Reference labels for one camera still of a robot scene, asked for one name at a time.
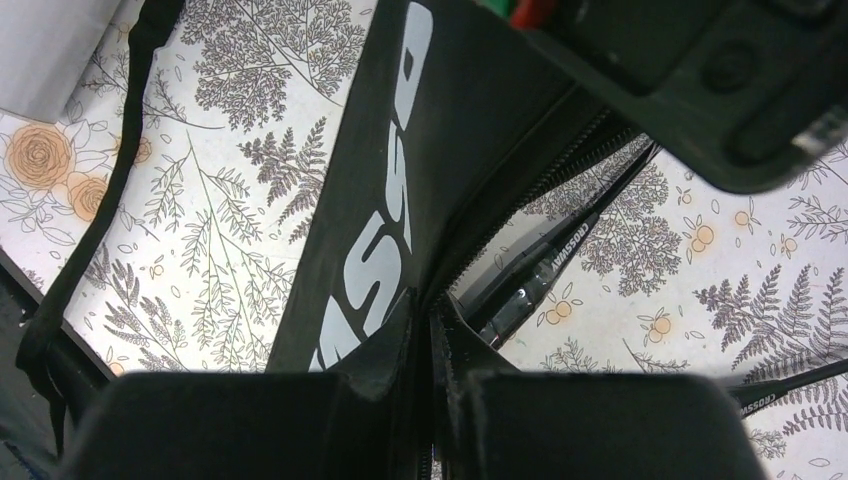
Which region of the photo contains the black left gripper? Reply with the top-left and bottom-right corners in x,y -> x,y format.
488,0 -> 847,194

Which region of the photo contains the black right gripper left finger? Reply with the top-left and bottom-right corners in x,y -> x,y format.
59,291 -> 425,480

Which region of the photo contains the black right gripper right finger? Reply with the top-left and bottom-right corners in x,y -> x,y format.
429,294 -> 770,480

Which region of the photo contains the black badminton racket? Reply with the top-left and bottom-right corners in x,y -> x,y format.
458,143 -> 661,349
728,359 -> 847,418

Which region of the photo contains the black Crossway racket bag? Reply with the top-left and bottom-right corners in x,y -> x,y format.
21,1 -> 632,465

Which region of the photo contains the white shuttlecock tube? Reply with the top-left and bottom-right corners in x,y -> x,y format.
1,0 -> 120,123

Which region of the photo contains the floral table mat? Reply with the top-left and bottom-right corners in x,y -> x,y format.
1,1 -> 847,479

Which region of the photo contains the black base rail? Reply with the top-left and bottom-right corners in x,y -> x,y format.
0,248 -> 121,480

